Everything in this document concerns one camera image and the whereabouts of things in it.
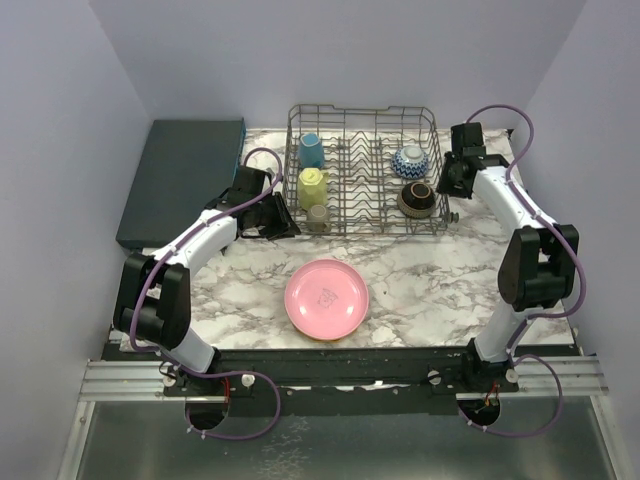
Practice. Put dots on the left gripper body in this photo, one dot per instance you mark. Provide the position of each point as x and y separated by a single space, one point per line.
263 216

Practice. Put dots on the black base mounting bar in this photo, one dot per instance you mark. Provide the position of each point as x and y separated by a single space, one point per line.
333 382

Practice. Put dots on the dark grey network switch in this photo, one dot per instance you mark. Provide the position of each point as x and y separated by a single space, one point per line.
184 165

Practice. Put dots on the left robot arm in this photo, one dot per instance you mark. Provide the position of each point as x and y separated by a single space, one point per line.
153 304

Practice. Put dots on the red patterned bowl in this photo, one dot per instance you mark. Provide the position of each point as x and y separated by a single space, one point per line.
410 162

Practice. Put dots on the small grey cup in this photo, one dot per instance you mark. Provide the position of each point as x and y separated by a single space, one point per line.
318 219

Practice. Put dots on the blue floral mug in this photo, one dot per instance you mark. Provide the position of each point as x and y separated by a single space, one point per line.
311 151

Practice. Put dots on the grey wire dish rack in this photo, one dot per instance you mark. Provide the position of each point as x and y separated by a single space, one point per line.
359 145

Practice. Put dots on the pink plate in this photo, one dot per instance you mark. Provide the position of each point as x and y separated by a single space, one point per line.
326 293

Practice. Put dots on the aluminium rail frame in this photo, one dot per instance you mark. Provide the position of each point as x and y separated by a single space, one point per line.
122 381

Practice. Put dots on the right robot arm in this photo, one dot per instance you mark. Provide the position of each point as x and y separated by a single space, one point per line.
538 268

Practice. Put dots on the brown beige bowl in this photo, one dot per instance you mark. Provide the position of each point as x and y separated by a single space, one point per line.
416 200

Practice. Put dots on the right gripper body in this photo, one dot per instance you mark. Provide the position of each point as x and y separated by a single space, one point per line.
448 184

